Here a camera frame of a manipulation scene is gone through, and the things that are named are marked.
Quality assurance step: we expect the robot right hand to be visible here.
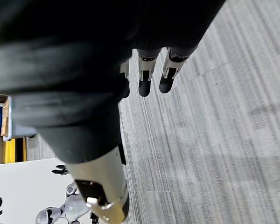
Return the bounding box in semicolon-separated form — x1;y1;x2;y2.
0;0;226;224

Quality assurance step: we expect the brown cardboard liner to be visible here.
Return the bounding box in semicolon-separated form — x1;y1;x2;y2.
0;92;10;138

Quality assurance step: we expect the grey plastic bin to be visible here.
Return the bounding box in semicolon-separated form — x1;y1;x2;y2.
2;97;38;142

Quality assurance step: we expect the white box with robot print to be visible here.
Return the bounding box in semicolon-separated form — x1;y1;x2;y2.
0;157;101;224

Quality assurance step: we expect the yellow shelf frame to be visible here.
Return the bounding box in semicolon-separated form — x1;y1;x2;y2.
4;137;28;163

